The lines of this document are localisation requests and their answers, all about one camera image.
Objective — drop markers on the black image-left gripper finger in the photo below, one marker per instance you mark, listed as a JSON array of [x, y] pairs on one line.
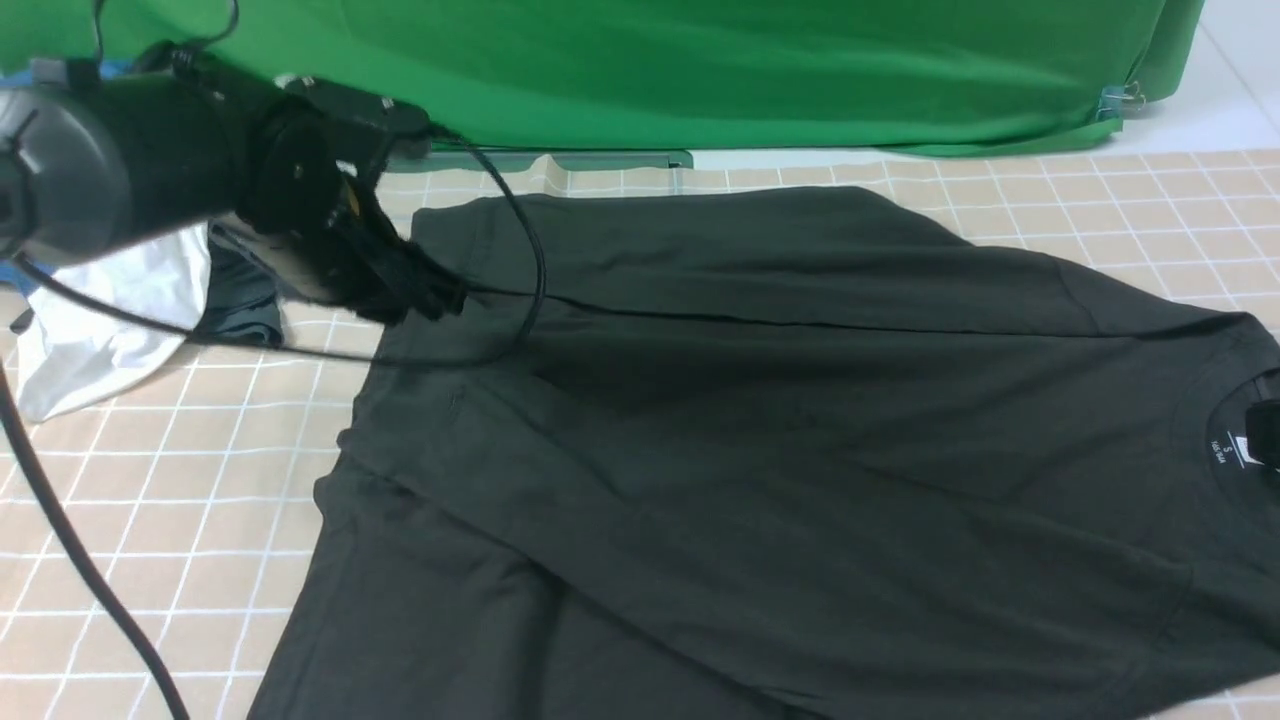
[[426, 286]]

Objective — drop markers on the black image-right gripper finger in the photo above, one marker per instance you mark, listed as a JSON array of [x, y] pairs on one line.
[[1265, 435]]

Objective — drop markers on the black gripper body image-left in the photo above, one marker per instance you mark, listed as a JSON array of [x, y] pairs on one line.
[[324, 239]]

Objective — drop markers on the dark gray long-sleeved shirt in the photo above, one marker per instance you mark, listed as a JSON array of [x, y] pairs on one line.
[[800, 454]]

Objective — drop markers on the white crumpled shirt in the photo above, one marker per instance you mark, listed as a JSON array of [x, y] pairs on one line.
[[70, 357]]

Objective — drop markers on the gray-green metal bar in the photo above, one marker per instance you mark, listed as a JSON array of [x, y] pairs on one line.
[[512, 161]]

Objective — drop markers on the dark gray crumpled garment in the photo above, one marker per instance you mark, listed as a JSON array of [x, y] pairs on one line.
[[240, 302]]

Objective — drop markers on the green backdrop cloth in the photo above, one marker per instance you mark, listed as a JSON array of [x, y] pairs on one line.
[[939, 79]]

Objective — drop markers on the metal binder clip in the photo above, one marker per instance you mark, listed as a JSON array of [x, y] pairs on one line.
[[1117, 102]]

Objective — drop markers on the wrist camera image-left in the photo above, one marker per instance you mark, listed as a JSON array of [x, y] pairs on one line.
[[364, 126]]

